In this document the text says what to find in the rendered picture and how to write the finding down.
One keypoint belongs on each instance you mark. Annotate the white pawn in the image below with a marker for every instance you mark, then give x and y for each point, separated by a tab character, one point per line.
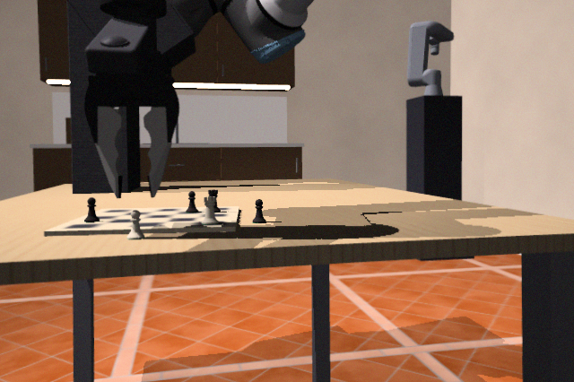
135	231

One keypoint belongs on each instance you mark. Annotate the white rook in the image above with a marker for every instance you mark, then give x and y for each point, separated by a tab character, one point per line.
209	218

